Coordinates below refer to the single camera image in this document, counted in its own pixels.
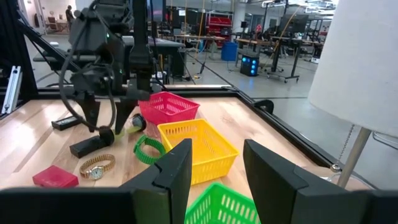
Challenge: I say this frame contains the black computer blue lights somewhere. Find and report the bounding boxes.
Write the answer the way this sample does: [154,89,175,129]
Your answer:
[239,55,260,77]

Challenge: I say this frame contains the black screen device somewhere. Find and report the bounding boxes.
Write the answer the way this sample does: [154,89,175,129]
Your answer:
[51,115,82,131]

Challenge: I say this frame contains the silver aluminium bracket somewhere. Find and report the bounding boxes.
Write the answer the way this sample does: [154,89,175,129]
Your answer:
[1,65,22,114]

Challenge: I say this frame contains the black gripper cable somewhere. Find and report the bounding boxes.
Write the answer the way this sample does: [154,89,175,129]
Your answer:
[58,2,118,132]

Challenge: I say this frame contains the black rectangular block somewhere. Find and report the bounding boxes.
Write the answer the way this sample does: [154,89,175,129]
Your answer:
[69,134,108,159]

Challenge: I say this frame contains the dark workbench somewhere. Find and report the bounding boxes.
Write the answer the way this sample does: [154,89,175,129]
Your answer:
[123,35,187,78]

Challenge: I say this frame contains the green wristband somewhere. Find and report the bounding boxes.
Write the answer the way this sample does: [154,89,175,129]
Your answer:
[132,134,167,166]

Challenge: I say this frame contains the gold metal wristwatch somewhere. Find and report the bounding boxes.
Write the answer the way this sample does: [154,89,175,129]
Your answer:
[79,153,116,181]

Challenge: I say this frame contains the yellow plastic basket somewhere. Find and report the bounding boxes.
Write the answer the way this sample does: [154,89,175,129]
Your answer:
[157,118,240,186]

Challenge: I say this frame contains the black monitor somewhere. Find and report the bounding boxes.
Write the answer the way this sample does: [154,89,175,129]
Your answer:
[279,14,309,34]

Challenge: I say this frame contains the black-legged wooden desk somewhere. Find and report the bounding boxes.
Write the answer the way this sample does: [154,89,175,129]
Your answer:
[236,36,324,83]

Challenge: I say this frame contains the red plastic basket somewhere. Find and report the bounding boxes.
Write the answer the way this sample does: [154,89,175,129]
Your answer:
[138,91,201,140]

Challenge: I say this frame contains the red shelving unit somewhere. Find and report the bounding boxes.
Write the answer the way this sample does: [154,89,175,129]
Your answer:
[206,16,233,35]

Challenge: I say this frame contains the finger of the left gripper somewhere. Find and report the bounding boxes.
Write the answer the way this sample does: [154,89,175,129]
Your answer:
[114,89,150,136]
[75,92,101,133]

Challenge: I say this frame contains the small red box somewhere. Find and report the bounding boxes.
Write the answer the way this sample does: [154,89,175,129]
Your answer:
[32,164,80,189]

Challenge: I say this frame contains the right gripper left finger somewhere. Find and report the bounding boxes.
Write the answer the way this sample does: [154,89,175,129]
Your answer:
[119,138,193,224]

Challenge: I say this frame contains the green plastic basket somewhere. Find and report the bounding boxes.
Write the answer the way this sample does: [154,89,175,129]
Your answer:
[184,182,261,224]

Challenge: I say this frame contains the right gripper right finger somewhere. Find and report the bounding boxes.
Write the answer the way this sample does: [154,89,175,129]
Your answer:
[243,139,309,224]

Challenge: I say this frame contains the white shade table lamp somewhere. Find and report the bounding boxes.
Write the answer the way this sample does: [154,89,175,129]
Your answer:
[307,0,398,190]

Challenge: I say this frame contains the blue bin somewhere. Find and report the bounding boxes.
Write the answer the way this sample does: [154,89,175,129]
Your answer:
[221,41,239,62]

